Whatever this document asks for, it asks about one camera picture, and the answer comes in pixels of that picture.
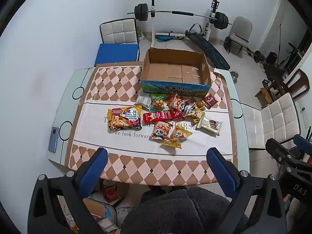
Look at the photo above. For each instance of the dark red snack packet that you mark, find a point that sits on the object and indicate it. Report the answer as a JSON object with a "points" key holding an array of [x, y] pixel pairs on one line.
{"points": [[210, 100]]}

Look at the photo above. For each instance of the small wooden stool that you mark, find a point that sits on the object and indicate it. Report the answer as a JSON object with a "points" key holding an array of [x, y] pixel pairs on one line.
{"points": [[264, 96]]}

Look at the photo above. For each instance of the orange panda snack packet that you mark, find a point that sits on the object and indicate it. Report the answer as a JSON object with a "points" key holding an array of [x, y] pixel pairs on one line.
{"points": [[175, 102], [159, 131]]}

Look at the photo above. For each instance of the small red snack packet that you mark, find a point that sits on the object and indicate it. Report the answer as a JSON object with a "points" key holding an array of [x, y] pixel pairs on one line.
{"points": [[176, 114]]}

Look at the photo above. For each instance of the yellow chicken snack packet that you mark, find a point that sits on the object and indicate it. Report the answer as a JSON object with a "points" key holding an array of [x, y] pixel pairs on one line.
{"points": [[176, 136]]}

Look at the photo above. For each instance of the cardboard storage box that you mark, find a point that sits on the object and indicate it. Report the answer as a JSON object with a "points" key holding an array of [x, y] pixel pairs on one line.
{"points": [[96, 209]]}

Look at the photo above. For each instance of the black exercise machine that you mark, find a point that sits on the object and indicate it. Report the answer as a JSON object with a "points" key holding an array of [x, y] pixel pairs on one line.
{"points": [[280, 69]]}

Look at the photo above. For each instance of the blue cushion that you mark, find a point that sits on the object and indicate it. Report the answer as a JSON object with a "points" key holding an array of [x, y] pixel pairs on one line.
{"points": [[114, 54]]}

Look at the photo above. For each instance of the grey folding chair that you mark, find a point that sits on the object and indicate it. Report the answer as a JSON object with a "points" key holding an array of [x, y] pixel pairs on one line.
{"points": [[241, 28]]}

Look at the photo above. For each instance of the black weight bench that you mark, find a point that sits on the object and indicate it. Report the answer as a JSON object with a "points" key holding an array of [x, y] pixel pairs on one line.
{"points": [[212, 52]]}

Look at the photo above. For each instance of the black dumbbell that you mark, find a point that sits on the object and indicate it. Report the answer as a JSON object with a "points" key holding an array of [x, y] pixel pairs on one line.
{"points": [[258, 56]]}

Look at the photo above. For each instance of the white padded chair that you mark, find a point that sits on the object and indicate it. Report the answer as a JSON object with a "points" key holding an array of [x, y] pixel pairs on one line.
{"points": [[275, 119], [119, 31]]}

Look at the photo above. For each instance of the dark wooden chair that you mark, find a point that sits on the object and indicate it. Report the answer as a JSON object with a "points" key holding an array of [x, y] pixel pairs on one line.
{"points": [[301, 82]]}

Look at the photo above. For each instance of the grey fleece clothing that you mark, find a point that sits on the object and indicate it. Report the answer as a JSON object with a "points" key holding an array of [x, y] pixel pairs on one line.
{"points": [[175, 212]]}

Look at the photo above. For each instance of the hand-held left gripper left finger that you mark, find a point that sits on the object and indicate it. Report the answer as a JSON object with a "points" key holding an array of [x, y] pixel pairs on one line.
{"points": [[93, 170]]}

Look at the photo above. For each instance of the red green snack packet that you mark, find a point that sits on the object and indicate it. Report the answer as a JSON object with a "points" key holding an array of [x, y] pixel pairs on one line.
{"points": [[157, 115]]}

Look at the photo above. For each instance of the instant noodle packet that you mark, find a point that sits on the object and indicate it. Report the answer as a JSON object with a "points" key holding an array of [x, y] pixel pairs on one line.
{"points": [[124, 118]]}

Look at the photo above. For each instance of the white snack packet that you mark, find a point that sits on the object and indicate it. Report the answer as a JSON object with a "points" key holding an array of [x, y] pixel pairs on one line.
{"points": [[143, 100]]}

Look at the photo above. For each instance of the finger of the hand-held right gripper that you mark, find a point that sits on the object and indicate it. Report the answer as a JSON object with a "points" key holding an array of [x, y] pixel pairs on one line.
{"points": [[303, 142], [277, 150]]}

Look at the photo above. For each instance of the green candy packet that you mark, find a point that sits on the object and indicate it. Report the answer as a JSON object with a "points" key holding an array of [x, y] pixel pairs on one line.
{"points": [[157, 101]]}

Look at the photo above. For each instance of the blue smartphone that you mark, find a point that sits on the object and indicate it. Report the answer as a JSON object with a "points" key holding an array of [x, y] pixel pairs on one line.
{"points": [[53, 140]]}

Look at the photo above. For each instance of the cream wafer biscuit packet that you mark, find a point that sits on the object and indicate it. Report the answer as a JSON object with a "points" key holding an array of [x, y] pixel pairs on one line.
{"points": [[209, 124]]}

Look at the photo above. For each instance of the yellow cartoon snack packet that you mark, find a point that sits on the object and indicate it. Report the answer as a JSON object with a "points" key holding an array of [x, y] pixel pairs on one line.
{"points": [[196, 114]]}

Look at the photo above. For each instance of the white barbell rack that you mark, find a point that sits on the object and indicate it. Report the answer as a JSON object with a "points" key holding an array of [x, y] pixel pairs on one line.
{"points": [[152, 26]]}

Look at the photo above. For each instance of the brown round snack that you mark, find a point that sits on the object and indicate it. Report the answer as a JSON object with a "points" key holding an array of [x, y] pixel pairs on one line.
{"points": [[200, 104]]}

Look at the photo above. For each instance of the barbell with black plates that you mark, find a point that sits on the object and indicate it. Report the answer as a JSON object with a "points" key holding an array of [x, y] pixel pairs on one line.
{"points": [[141, 12]]}

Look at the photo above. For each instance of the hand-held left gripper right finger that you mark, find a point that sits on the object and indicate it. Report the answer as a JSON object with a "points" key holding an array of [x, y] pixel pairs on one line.
{"points": [[220, 173]]}

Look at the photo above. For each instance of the checkered tablecloth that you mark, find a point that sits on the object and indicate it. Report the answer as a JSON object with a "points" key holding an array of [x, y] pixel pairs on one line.
{"points": [[97, 109]]}

